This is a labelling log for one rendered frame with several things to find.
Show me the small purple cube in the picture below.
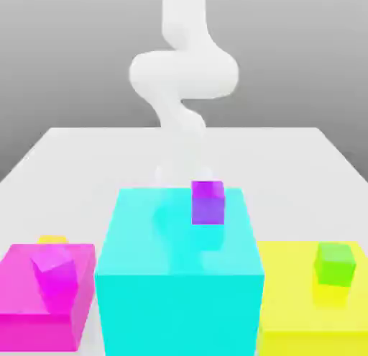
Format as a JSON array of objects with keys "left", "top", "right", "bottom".
[{"left": 190, "top": 180, "right": 226, "bottom": 226}]

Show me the small yellow cube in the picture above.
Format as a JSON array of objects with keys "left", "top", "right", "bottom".
[{"left": 37, "top": 234, "right": 69, "bottom": 245}]

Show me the small magenta cube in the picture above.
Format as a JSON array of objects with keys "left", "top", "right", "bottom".
[{"left": 30, "top": 248, "right": 80, "bottom": 315}]

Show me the small green cube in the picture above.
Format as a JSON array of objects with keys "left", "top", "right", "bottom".
[{"left": 313, "top": 242, "right": 357, "bottom": 288}]

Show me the large cyan box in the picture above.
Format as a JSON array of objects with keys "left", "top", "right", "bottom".
[{"left": 93, "top": 186, "right": 266, "bottom": 356}]

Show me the large yellow box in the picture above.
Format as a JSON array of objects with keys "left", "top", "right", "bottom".
[{"left": 256, "top": 239, "right": 368, "bottom": 356}]

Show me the large magenta box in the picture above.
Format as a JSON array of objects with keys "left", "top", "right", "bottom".
[{"left": 0, "top": 242, "right": 96, "bottom": 353}]

